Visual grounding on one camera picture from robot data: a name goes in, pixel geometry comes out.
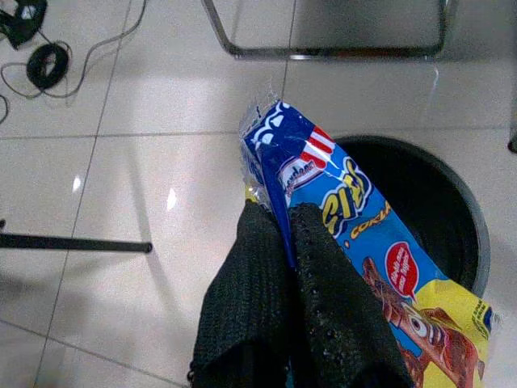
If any black round rubbish bin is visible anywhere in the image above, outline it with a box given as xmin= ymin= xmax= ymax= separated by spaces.
xmin=330 ymin=135 xmax=492 ymax=298

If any black device on floor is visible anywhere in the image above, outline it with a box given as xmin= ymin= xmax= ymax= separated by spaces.
xmin=0 ymin=0 xmax=49 ymax=51

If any chrome chair frame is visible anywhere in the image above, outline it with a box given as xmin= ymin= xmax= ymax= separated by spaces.
xmin=201 ymin=0 xmax=460 ymax=61

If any black coiled cable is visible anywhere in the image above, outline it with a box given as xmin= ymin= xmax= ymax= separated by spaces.
xmin=25 ymin=42 xmax=71 ymax=91

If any black metal bar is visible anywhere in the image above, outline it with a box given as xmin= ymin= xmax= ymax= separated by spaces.
xmin=0 ymin=219 xmax=154 ymax=255

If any thin grey floor cable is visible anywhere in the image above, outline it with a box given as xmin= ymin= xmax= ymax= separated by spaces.
xmin=0 ymin=0 xmax=149 ymax=100

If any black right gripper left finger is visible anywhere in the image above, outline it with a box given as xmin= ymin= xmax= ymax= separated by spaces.
xmin=187 ymin=200 xmax=301 ymax=388

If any blue yellow snack wrapper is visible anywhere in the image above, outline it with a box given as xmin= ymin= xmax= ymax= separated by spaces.
xmin=237 ymin=99 xmax=502 ymax=388

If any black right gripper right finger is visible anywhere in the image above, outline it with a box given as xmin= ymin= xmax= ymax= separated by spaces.
xmin=288 ymin=201 xmax=414 ymax=388

